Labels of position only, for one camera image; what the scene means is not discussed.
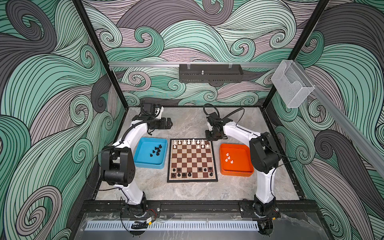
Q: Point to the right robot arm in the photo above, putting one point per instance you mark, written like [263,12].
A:
[263,149]

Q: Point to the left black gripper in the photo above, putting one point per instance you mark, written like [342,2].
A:
[162,126]

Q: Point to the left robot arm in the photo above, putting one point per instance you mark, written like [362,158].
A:
[117,161]

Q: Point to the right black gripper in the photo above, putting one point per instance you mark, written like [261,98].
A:
[208,138]

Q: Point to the aluminium rail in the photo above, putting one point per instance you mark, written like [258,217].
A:
[166,64]

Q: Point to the white slotted cable duct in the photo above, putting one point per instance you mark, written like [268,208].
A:
[175,226]

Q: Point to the blue plastic tray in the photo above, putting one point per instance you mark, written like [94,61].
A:
[151,153]

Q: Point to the clear plastic wall bin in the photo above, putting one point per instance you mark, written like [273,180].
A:
[292,83]

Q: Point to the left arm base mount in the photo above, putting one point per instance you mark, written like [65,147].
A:
[141,211]

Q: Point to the folding chess board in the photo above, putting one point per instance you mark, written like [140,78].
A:
[191,160]

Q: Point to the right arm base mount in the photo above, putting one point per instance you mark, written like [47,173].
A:
[258,210]

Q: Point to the black perforated wall shelf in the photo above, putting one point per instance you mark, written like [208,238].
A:
[212,74]

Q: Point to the orange plastic tray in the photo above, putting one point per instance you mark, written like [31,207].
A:
[240,154]

